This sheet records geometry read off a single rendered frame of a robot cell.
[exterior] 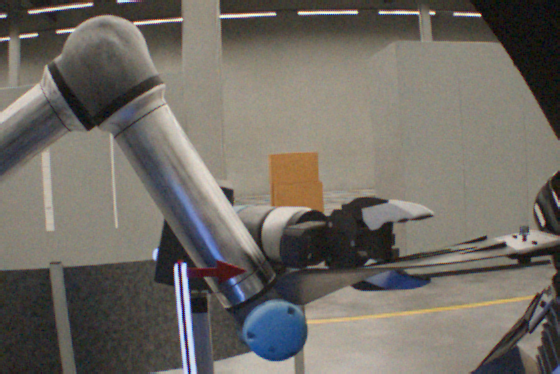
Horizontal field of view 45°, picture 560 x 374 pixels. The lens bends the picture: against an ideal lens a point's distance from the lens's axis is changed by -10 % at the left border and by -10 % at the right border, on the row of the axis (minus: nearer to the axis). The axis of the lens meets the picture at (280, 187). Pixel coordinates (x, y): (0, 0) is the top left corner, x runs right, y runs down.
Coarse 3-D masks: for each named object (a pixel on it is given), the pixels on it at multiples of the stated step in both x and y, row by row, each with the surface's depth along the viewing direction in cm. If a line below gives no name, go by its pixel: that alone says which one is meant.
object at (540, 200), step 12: (552, 180) 73; (540, 192) 74; (552, 192) 72; (540, 204) 74; (552, 204) 72; (552, 216) 71; (540, 228) 74; (552, 228) 71; (552, 264) 73; (552, 288) 69
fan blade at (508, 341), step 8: (544, 288) 82; (536, 296) 82; (536, 304) 80; (528, 312) 80; (520, 320) 81; (528, 320) 77; (512, 328) 84; (520, 328) 78; (528, 328) 76; (504, 336) 83; (512, 336) 79; (520, 336) 76; (496, 344) 86; (504, 344) 80; (512, 344) 77; (496, 352) 81; (504, 352) 78; (488, 360) 82
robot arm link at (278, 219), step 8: (280, 208) 95; (288, 208) 94; (296, 208) 93; (304, 208) 94; (272, 216) 94; (280, 216) 93; (288, 216) 92; (264, 224) 94; (272, 224) 93; (280, 224) 92; (264, 232) 94; (272, 232) 92; (280, 232) 91; (264, 240) 94; (272, 240) 92; (264, 248) 94; (272, 248) 93; (272, 256) 94
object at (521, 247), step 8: (536, 232) 74; (496, 240) 74; (504, 240) 73; (512, 240) 72; (520, 240) 71; (528, 240) 70; (536, 240) 69; (544, 240) 69; (552, 240) 67; (520, 248) 67; (528, 248) 66; (536, 248) 66
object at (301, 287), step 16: (480, 240) 73; (416, 256) 70; (432, 256) 68; (448, 256) 66; (464, 256) 65; (480, 256) 65; (496, 256) 65; (304, 272) 60; (320, 272) 60; (336, 272) 61; (352, 272) 61; (368, 272) 62; (288, 288) 71; (304, 288) 73; (320, 288) 76; (336, 288) 79; (304, 304) 81
